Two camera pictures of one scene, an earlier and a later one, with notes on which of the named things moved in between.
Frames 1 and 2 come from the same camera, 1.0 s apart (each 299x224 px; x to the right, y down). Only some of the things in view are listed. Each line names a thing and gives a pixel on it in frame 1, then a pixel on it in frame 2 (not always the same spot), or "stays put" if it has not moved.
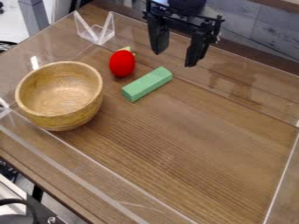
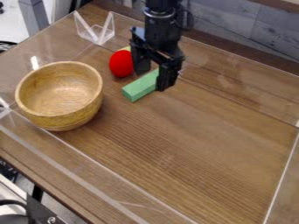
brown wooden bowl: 58,94 stays put
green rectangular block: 135,89 stays put
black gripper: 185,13 → 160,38
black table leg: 37,192 stays put
